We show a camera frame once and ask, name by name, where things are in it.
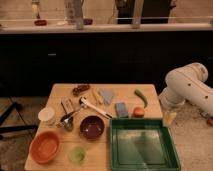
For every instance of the orange tomato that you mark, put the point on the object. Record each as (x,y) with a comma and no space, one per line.
(138,112)

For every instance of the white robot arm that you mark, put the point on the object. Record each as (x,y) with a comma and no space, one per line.
(187,83)

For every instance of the dark red bowl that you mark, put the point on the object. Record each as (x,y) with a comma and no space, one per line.
(92,127)

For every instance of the small cardboard box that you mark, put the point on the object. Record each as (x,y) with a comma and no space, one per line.
(67,105)

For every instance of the white handled kitchen tool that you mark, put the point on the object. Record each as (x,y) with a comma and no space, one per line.
(83,101)

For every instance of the blue sponge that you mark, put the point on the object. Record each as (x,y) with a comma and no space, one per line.
(121,110)

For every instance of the orange bowl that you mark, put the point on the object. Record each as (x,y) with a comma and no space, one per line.
(44,147)

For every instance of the green plastic tray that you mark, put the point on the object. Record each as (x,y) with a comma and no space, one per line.
(141,145)

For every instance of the small green cup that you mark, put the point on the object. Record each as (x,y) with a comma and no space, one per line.
(77,155)

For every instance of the black chair base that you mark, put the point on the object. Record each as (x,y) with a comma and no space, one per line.
(12,121)

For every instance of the red dish on counter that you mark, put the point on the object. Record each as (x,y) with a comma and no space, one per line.
(40,22)

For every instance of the green chili pepper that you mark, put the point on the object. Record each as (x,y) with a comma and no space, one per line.
(141,96)

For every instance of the yellow corn piece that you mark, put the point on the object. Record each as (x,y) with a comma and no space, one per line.
(97,97)

